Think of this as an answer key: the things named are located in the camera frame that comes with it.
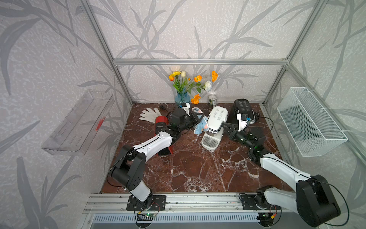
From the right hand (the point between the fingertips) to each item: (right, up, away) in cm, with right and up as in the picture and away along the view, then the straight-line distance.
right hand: (222, 125), depth 80 cm
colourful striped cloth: (-11, +1, -3) cm, 12 cm away
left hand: (-10, +5, 0) cm, 11 cm away
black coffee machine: (+15, +11, +7) cm, 20 cm away
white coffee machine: (-3, +5, +3) cm, 6 cm away
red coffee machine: (-36, +1, +3) cm, 36 cm away
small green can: (-1, +18, +36) cm, 40 cm away
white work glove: (-51, +5, +32) cm, 61 cm away
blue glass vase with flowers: (-24, +27, +25) cm, 44 cm away
